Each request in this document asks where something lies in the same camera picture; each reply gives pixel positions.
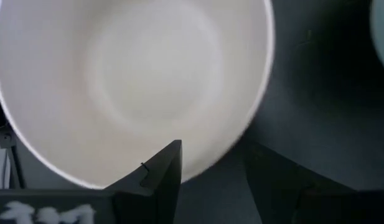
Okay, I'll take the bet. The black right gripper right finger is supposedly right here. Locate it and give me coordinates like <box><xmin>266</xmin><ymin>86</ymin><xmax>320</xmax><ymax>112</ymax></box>
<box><xmin>240</xmin><ymin>139</ymin><xmax>356</xmax><ymax>224</ymax></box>

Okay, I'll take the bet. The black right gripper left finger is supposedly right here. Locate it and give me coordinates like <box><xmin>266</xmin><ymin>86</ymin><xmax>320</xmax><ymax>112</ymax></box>
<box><xmin>103</xmin><ymin>139</ymin><xmax>183</xmax><ymax>224</ymax></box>

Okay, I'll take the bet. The large cream smooth bowl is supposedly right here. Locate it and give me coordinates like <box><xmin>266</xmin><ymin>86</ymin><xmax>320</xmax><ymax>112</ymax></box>
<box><xmin>0</xmin><ymin>0</ymin><xmax>276</xmax><ymax>190</ymax></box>

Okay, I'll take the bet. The mint green ribbed bowl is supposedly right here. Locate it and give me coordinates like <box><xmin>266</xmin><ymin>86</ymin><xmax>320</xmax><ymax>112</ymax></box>
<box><xmin>369</xmin><ymin>0</ymin><xmax>384</xmax><ymax>76</ymax></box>

